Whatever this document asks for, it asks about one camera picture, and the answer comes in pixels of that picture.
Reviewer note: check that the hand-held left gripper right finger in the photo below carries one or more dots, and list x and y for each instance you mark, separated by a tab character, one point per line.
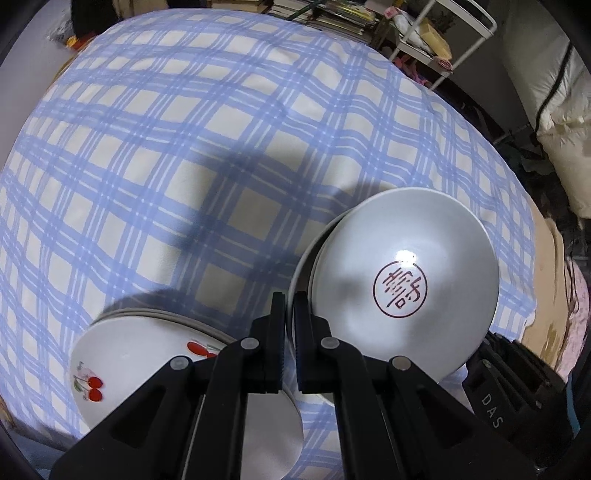
307	355

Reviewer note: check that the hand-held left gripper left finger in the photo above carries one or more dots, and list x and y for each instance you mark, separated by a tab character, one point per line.
272	350

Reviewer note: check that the plain white bowl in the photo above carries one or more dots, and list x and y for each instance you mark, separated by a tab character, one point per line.
300	267

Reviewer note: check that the small red patterned bowl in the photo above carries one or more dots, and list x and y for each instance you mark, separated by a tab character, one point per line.
369	277

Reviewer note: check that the pink fabric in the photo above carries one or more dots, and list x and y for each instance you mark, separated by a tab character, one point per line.
581	295

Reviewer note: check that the blue checked tablecloth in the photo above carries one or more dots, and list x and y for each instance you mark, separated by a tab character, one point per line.
161	161

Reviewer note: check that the white duvet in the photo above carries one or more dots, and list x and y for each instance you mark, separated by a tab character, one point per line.
563	152

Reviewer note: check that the pink plush item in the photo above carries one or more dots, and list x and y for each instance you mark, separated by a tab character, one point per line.
411	69

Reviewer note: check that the stack of magazines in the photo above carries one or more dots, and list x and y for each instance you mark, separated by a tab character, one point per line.
332	18

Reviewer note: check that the white trolley cart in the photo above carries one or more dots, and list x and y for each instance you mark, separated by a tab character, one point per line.
466	54

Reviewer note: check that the yellow packet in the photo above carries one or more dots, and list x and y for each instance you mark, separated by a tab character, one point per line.
434	39

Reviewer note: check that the white packet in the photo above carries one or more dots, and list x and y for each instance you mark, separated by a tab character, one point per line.
408	25

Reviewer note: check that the stack of books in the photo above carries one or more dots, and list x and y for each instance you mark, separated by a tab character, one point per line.
251	5

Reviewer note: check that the yellow plastic bag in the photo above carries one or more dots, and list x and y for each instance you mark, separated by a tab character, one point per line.
74	44

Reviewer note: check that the beige coat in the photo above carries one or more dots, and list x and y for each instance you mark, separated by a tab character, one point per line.
138	7

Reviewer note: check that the black coat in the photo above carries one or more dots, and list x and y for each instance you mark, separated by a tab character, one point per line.
94	16

